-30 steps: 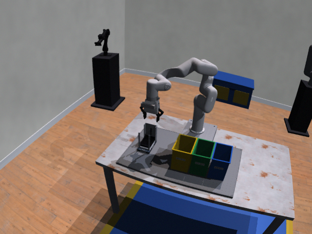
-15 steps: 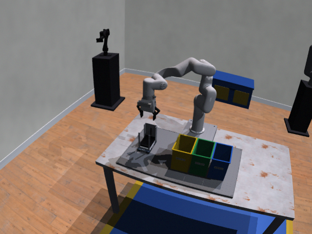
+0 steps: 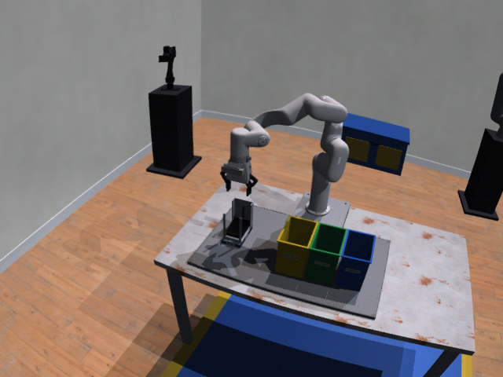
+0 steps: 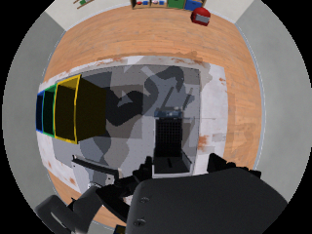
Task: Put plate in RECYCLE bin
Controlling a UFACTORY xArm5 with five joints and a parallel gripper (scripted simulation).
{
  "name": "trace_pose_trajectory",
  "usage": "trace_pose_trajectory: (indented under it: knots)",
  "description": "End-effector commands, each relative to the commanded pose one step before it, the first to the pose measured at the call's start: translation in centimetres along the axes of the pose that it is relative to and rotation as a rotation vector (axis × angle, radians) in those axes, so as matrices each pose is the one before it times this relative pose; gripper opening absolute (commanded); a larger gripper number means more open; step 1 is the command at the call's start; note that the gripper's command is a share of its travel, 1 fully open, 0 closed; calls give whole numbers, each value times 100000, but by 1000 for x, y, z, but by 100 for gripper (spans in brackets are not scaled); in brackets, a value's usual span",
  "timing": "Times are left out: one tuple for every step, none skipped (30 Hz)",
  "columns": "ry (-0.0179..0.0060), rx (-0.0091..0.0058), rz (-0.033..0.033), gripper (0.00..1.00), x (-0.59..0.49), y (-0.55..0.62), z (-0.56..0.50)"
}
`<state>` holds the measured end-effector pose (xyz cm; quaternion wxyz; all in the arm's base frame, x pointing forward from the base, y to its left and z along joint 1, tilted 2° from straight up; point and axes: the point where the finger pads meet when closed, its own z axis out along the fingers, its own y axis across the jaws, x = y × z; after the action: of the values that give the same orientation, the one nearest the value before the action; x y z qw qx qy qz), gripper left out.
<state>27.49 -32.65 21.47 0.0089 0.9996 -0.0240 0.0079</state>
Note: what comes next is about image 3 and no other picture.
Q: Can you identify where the yellow open-top bin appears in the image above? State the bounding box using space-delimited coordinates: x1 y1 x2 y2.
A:
275 216 318 278

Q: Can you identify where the blue open-top bin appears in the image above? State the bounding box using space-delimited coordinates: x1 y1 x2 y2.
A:
334 230 376 291

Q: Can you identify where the green bin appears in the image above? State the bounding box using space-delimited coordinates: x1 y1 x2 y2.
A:
304 223 347 285

